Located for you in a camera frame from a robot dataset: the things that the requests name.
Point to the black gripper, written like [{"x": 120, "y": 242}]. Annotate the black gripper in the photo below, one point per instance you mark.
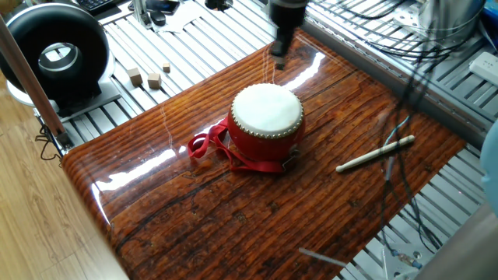
[{"x": 288, "y": 13}]

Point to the cream wooden drumstick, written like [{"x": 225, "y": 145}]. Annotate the cream wooden drumstick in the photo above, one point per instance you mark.
[{"x": 373, "y": 154}]

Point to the red drum white head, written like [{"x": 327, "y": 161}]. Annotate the red drum white head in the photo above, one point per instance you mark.
[{"x": 266, "y": 113}]

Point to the small wooden cube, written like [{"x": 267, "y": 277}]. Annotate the small wooden cube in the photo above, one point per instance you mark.
[{"x": 166, "y": 67}]

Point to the black phone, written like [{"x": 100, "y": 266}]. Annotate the black phone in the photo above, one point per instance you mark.
[{"x": 163, "y": 5}]

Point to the black computer mouse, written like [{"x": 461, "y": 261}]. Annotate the black computer mouse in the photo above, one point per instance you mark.
[{"x": 158, "y": 18}]

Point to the silver perforated metal plate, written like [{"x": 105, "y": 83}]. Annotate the silver perforated metal plate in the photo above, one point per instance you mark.
[{"x": 408, "y": 15}]

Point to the small wooden block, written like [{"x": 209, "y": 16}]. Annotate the small wooden block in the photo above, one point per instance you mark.
[
  {"x": 154, "y": 81},
  {"x": 135, "y": 76}
]

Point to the short aluminium upright profile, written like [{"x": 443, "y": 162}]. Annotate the short aluminium upright profile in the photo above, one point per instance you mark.
[{"x": 141, "y": 13}]

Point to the brown wooden bench board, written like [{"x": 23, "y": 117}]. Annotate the brown wooden bench board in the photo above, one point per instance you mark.
[{"x": 253, "y": 214}]

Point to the black keyboard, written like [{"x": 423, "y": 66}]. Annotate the black keyboard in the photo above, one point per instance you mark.
[{"x": 93, "y": 4}]

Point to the white power strip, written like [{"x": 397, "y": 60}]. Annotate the white power strip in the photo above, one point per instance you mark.
[{"x": 485, "y": 68}]

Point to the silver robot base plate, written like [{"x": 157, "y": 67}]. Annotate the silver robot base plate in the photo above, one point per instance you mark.
[{"x": 397, "y": 268}]

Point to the brown frame post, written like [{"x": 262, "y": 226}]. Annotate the brown frame post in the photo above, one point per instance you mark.
[{"x": 31, "y": 81}]

